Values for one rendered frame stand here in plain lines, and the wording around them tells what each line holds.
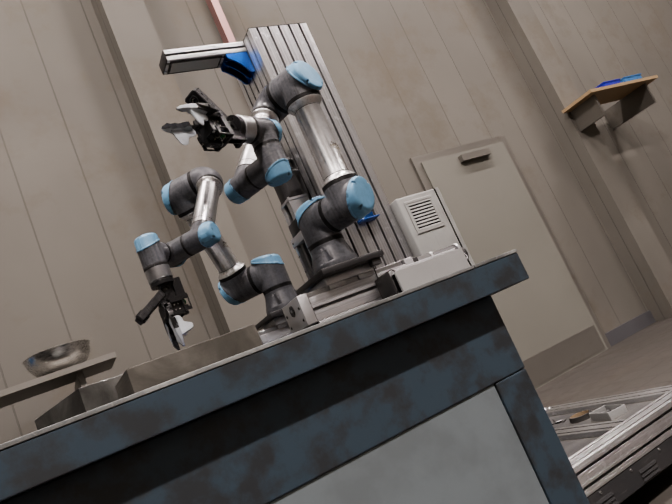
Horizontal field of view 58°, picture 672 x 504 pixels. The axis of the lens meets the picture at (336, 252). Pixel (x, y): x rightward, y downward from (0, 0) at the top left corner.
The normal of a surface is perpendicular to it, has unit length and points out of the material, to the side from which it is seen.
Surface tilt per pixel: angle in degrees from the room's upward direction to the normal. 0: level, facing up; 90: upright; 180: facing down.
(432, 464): 90
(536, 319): 90
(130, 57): 90
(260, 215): 90
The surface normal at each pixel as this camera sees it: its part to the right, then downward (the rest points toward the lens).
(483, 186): 0.39, -0.34
